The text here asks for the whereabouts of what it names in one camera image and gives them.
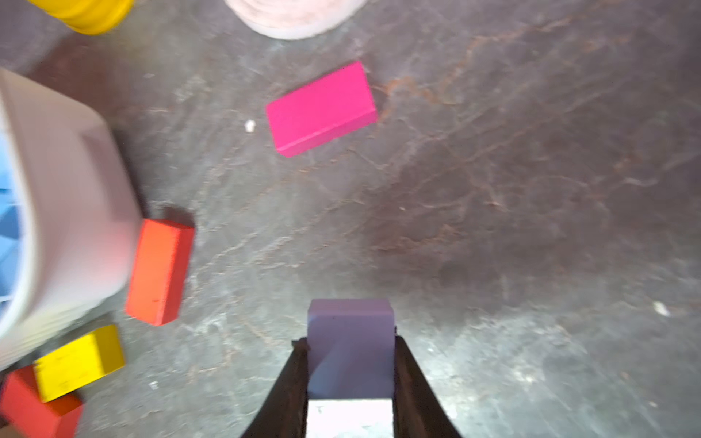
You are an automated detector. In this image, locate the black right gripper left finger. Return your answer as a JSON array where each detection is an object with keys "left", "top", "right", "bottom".
[{"left": 242, "top": 338, "right": 309, "bottom": 438}]

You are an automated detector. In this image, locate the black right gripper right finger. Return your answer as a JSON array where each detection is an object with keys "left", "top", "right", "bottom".
[{"left": 392, "top": 334, "right": 462, "bottom": 438}]

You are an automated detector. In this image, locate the light blue small cube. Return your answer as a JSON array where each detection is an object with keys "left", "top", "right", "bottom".
[{"left": 305, "top": 297, "right": 396, "bottom": 438}]

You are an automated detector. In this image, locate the red upright block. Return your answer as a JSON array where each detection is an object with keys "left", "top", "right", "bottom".
[{"left": 125, "top": 219, "right": 195, "bottom": 327}]

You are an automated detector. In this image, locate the yellow block near bowl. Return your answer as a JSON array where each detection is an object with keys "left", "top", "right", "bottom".
[{"left": 33, "top": 325, "right": 126, "bottom": 403}]

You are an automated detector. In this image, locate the red flat block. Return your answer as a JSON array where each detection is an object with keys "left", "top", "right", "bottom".
[{"left": 1, "top": 366, "right": 83, "bottom": 438}]

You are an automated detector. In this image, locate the white rectangular bowl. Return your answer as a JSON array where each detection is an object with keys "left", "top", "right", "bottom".
[{"left": 1, "top": 70, "right": 142, "bottom": 368}]

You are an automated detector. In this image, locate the magenta flat block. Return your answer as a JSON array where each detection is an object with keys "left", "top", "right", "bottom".
[{"left": 266, "top": 61, "right": 378, "bottom": 158}]

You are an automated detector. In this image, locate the white tape roll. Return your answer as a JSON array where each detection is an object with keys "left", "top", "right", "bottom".
[{"left": 226, "top": 0, "right": 367, "bottom": 40}]

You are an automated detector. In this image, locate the yellow metal pencil bucket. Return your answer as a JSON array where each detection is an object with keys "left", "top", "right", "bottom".
[{"left": 28, "top": 0, "right": 135, "bottom": 36}]

